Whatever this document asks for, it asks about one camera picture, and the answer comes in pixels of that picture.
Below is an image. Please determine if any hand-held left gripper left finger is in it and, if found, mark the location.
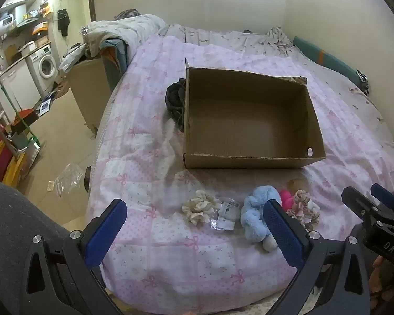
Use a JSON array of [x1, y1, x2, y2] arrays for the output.
[[21, 198, 128, 315]]

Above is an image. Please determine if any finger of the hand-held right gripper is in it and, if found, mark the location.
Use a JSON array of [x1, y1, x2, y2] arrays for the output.
[[370, 183, 394, 224], [341, 186, 386, 237]]

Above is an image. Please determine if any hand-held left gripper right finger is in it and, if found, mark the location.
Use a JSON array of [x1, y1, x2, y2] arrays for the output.
[[263, 199, 371, 315]]

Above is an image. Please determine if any white fluffy sock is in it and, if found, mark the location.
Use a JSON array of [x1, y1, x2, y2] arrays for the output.
[[262, 236, 279, 253]]

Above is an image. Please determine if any cream scrunchie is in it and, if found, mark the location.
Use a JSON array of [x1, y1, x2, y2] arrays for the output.
[[182, 190, 222, 226]]

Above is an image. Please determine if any brown cardboard box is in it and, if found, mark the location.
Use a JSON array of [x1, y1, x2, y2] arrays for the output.
[[183, 58, 326, 170]]

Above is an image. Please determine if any bright pink soft ball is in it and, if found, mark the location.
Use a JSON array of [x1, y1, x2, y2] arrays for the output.
[[280, 189, 293, 210]]

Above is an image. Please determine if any person's right hand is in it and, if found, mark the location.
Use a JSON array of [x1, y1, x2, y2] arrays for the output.
[[369, 255, 394, 302]]

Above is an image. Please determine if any pink floral scrunchie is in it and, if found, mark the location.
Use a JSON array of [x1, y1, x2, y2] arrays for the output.
[[286, 189, 321, 232]]

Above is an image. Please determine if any clear plastic tag packet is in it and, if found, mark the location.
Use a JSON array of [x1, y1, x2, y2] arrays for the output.
[[211, 198, 242, 232]]

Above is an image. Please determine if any clear plastic bag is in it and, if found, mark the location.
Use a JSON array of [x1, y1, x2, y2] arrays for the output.
[[54, 163, 86, 199]]

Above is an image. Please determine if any black white patterned cloth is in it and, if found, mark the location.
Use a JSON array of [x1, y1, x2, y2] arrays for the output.
[[356, 70, 371, 96]]

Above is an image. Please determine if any beige wheeled cabinet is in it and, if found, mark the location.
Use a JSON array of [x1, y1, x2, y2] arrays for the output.
[[67, 56, 114, 138]]

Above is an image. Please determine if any orange black dustpan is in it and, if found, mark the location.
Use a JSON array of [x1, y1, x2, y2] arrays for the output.
[[10, 109, 40, 135]]

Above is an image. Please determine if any teal headboard cushion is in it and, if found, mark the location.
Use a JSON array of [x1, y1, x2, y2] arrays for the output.
[[292, 36, 370, 87]]

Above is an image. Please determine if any dark grey cloth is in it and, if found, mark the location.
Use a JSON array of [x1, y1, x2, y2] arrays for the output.
[[165, 78, 188, 132]]

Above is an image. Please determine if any white kitchen cabinet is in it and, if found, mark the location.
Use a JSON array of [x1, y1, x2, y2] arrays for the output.
[[0, 60, 42, 122]]

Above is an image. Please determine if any white washing machine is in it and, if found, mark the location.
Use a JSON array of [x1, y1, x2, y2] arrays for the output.
[[25, 43, 60, 96]]

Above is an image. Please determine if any blue folded blanket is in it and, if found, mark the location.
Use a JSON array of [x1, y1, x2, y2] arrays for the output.
[[101, 38, 132, 73]]

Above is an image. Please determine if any orange box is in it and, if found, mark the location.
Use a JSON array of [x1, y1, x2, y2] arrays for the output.
[[32, 21, 50, 36]]

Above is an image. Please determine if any black hanging garment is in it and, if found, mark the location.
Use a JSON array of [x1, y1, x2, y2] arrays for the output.
[[57, 7, 70, 36]]

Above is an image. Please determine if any dark grey pillow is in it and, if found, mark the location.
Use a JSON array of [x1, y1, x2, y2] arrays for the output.
[[115, 9, 142, 21]]

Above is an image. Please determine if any white water heater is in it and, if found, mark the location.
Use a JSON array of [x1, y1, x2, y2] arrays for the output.
[[0, 12, 17, 34]]

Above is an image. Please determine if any green handled broom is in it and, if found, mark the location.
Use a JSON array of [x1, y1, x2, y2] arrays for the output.
[[0, 51, 42, 153]]

